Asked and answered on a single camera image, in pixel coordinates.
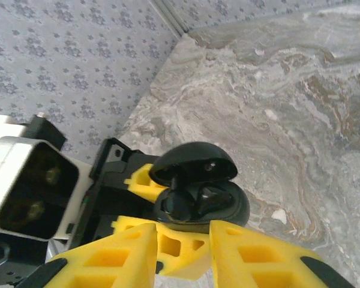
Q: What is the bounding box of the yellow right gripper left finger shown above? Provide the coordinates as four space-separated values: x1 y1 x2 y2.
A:
16 223 158 288

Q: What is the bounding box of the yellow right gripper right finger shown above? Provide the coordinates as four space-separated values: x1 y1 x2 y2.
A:
209 219 353 288

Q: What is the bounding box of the black wireless earbud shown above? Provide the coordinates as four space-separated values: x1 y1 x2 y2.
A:
161 167 199 223

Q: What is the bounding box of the black round wheel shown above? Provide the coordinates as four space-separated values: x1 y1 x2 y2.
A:
151 140 251 235

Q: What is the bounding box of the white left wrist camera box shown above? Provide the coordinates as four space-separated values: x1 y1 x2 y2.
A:
0 111 94 242

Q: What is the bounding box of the aluminium left corner post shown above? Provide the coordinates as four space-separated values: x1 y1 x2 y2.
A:
151 0 190 34

